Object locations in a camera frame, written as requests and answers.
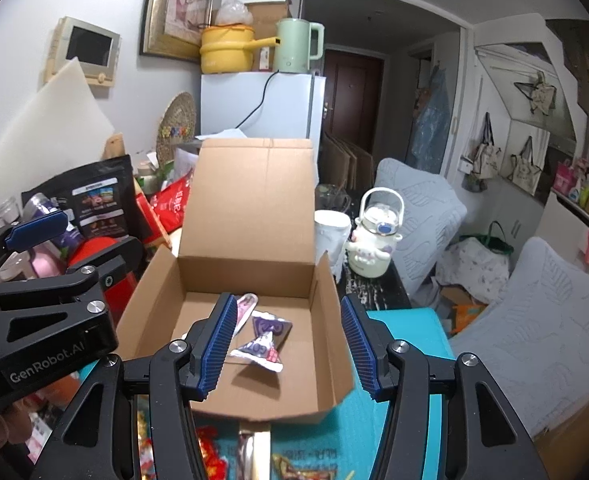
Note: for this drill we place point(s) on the grey leaf chair cover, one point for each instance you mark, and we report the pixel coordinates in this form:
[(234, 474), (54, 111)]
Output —
[(534, 339), (433, 216)]

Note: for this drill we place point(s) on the brown cardboard box at right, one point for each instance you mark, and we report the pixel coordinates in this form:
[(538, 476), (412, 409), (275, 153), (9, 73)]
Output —
[(564, 450)]

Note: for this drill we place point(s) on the near grey leaf chair cover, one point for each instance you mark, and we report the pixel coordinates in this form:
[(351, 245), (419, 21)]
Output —
[(534, 339)]

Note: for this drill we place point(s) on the dark brown door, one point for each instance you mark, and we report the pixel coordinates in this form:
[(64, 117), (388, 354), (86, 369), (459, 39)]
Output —
[(352, 97)]

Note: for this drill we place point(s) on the teal bubble mailer mat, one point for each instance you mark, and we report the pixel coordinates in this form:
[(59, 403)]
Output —
[(354, 428)]

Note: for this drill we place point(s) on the black standing pouch bag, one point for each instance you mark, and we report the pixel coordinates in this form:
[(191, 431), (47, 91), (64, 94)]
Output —
[(99, 196)]

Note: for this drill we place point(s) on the framed picture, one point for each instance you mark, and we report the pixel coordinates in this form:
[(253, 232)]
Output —
[(173, 28)]

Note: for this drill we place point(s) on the hanging tote bag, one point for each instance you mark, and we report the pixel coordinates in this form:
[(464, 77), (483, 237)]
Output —
[(487, 158), (524, 172)]

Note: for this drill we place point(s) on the white mini fridge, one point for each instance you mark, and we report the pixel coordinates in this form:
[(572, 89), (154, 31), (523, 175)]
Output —
[(263, 105)]

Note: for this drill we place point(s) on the white foam board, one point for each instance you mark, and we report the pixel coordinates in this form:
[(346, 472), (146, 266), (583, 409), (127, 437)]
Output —
[(61, 128)]

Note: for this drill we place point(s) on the far grey leaf chair cover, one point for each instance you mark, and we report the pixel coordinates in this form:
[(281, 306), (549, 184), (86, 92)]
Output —
[(433, 216)]

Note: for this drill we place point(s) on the white paper towel roll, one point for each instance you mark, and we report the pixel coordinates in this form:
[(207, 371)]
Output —
[(332, 229)]

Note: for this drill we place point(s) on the silver purple triangular snack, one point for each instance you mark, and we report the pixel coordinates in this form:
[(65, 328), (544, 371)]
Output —
[(270, 332)]

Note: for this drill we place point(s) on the woven round mat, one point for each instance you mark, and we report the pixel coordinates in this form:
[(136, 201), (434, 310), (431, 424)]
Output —
[(177, 126)]

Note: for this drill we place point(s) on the person's hand holding gripper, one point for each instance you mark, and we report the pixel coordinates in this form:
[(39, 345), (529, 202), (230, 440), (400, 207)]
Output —
[(15, 425)]

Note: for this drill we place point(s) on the red chinese snack packet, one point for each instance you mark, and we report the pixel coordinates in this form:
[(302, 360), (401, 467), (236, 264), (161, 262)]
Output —
[(215, 462)]

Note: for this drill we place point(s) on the wall intercom monitor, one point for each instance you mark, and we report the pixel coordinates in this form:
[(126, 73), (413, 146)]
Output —
[(96, 49)]

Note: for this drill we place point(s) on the open cardboard box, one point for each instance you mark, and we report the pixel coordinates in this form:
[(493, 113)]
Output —
[(249, 227)]

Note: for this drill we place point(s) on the yellow pot with handle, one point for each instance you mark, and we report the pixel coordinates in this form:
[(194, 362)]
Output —
[(230, 48)]

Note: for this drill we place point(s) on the left hanging tote bag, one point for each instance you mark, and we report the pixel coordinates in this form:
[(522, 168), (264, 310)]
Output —
[(487, 158)]

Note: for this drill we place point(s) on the white cartoon kettle bottle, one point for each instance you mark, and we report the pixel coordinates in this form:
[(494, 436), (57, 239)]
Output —
[(377, 232)]

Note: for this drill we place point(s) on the small window gift box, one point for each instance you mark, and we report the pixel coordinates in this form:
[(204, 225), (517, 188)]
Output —
[(254, 451)]

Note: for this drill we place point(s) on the nutritious cereal snack bag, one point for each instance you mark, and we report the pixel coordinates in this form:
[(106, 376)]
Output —
[(318, 464)]

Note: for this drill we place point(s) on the green electric kettle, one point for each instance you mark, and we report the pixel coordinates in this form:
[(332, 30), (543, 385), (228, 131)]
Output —
[(301, 42)]

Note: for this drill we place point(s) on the pink white snack stick packet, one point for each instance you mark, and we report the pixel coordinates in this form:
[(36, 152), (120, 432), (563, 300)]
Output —
[(245, 306)]

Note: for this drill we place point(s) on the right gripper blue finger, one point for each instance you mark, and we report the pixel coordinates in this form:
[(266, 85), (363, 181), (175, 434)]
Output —
[(29, 232)]

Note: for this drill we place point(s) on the right hanging tote bag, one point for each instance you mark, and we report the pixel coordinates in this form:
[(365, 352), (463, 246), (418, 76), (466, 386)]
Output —
[(524, 172)]

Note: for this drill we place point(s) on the pink bottle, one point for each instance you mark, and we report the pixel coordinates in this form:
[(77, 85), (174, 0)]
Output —
[(45, 264)]

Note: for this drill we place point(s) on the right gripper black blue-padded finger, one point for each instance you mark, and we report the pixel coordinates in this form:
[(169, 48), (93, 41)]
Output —
[(481, 435), (96, 437)]

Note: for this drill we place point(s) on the purple can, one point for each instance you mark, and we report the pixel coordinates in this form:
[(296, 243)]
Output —
[(55, 222)]

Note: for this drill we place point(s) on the red cylindrical container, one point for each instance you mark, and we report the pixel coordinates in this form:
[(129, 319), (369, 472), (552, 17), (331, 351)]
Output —
[(118, 296)]

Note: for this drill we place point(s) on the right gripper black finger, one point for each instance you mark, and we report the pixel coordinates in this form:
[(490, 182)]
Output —
[(112, 259)]

